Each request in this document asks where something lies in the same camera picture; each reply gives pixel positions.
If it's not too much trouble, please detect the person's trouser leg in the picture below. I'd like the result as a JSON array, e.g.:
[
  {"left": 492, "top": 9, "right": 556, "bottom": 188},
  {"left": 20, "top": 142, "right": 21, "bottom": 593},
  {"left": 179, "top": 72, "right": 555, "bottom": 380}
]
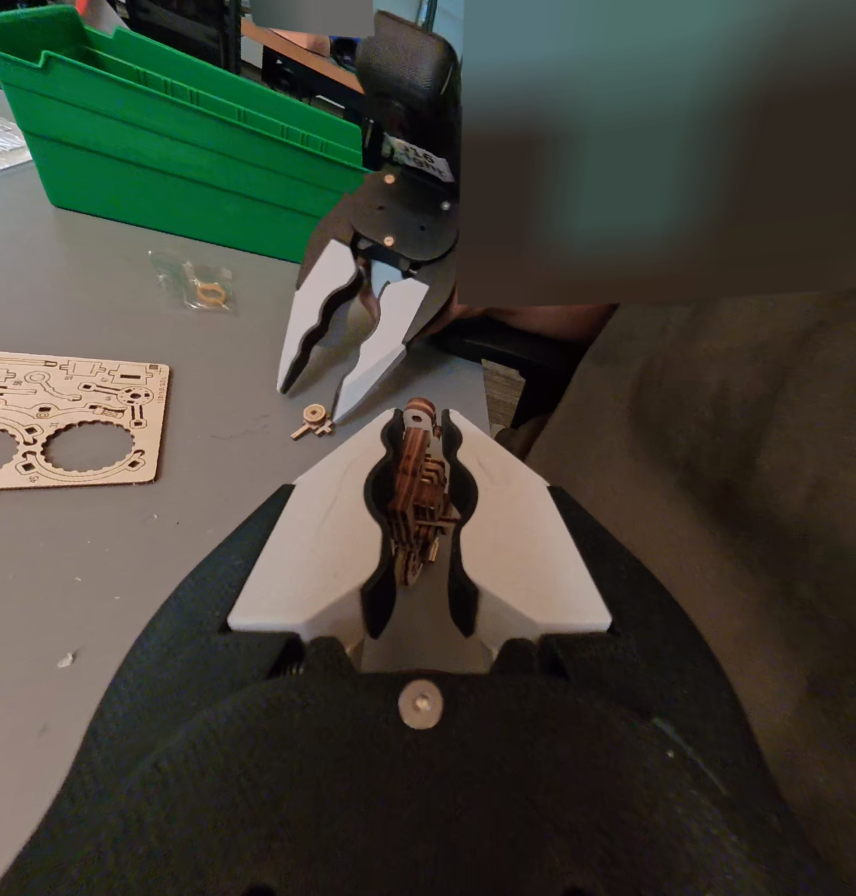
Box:
[{"left": 494, "top": 287, "right": 856, "bottom": 896}]

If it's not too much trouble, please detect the green plastic bin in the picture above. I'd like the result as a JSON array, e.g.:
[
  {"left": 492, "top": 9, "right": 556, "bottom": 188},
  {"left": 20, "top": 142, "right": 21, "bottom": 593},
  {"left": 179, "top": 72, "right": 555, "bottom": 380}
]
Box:
[{"left": 0, "top": 3, "right": 374, "bottom": 265}]

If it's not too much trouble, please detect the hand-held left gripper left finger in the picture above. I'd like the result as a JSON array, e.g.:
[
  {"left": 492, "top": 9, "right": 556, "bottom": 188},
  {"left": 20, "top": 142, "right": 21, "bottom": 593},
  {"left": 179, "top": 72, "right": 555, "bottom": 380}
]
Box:
[{"left": 226, "top": 409, "right": 403, "bottom": 639}]

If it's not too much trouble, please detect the clear plastic bag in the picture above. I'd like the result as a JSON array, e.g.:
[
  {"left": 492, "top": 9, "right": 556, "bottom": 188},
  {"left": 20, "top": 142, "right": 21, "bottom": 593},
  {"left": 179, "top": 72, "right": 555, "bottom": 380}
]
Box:
[{"left": 148, "top": 248, "right": 236, "bottom": 315}]

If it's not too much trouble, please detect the wooden background table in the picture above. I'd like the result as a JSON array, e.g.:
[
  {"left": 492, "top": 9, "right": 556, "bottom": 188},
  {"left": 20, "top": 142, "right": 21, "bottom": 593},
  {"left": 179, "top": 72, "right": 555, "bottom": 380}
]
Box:
[{"left": 240, "top": 17, "right": 367, "bottom": 95}]

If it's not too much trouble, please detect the assembled wooden puzzle model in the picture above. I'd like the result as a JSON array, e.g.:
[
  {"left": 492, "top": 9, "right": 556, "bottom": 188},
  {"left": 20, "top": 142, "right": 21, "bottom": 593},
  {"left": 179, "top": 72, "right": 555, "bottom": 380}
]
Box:
[{"left": 388, "top": 397, "right": 464, "bottom": 589}]

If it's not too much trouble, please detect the wooden sheet with gear holes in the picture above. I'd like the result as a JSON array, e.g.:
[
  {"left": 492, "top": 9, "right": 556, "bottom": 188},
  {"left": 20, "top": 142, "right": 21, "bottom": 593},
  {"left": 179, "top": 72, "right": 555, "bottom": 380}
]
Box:
[{"left": 0, "top": 350, "right": 171, "bottom": 492}]

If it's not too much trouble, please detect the small wooden disc part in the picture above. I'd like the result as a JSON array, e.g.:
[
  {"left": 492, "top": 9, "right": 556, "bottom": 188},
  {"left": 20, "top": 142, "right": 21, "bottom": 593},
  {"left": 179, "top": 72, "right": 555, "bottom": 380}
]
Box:
[{"left": 291, "top": 403, "right": 335, "bottom": 442}]

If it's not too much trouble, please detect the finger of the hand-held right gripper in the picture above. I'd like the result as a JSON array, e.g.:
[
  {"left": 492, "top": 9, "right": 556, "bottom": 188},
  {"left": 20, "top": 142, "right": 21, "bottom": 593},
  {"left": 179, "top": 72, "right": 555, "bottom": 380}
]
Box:
[
  {"left": 332, "top": 279, "right": 433, "bottom": 426},
  {"left": 276, "top": 240, "right": 364, "bottom": 398}
]

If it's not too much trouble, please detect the black metal frame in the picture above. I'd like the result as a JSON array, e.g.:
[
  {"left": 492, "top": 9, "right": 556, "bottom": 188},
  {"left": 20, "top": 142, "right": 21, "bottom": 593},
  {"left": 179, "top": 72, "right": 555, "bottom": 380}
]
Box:
[{"left": 431, "top": 315, "right": 590, "bottom": 429}]

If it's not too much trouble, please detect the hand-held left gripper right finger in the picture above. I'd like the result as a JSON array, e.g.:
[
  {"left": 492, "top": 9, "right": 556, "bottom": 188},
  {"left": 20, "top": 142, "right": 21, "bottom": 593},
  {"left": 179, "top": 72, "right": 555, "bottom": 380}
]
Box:
[{"left": 442, "top": 408, "right": 614, "bottom": 641}]

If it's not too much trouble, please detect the grey desk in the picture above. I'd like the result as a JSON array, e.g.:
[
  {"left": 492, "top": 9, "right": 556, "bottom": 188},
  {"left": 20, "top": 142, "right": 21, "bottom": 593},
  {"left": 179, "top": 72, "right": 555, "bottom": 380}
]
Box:
[{"left": 0, "top": 80, "right": 493, "bottom": 893}]

